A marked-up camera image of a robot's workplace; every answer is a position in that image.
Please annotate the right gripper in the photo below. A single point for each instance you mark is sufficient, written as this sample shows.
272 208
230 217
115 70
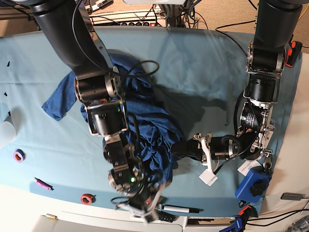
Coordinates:
142 200

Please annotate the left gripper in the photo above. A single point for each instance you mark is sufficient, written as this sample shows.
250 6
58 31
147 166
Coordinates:
207 149

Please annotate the blue t-shirt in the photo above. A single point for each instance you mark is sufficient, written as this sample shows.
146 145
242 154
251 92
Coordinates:
159 130

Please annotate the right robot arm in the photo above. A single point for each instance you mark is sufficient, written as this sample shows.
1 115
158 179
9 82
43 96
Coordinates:
97 86

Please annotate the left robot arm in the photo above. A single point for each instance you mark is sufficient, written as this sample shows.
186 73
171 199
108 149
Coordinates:
271 49

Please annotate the white black marker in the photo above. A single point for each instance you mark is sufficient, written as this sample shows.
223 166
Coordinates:
181 209

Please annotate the black remote control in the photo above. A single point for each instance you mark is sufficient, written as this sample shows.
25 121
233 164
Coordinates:
163 216

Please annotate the white paper tag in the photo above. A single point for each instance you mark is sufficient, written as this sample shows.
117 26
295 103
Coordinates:
247 165

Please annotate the red tape roll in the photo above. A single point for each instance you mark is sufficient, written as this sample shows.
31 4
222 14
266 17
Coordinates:
87 199

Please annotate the blue box with knob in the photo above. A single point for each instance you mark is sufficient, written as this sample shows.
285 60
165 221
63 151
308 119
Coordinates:
254 185

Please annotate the light blue table cloth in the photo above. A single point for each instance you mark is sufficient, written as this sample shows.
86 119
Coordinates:
200 76

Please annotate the metal keys carabiner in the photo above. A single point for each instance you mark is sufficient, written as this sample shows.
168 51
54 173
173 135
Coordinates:
267 161

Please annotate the blue orange bottom clamp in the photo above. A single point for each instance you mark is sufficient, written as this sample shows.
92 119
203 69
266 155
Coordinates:
240 222

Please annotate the pink marker pen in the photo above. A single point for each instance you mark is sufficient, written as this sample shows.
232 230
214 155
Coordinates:
43 184

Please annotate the grey adapter box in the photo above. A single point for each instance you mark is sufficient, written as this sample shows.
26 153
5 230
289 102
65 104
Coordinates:
291 196

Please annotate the purple tape roll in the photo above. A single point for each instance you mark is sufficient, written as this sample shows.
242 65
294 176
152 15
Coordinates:
19 155

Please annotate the orange black clamp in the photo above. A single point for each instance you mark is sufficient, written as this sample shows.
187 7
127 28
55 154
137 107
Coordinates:
293 53

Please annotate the power strip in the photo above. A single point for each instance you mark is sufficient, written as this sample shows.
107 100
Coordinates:
148 18

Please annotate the white translucent cup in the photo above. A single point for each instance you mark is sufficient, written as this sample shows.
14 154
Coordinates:
7 133

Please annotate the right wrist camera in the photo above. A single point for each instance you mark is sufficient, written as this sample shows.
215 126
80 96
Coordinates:
149 217

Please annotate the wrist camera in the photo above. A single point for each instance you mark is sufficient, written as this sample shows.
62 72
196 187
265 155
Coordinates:
208 177
149 217

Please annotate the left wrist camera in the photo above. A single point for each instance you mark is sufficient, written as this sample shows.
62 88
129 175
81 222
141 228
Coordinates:
208 177

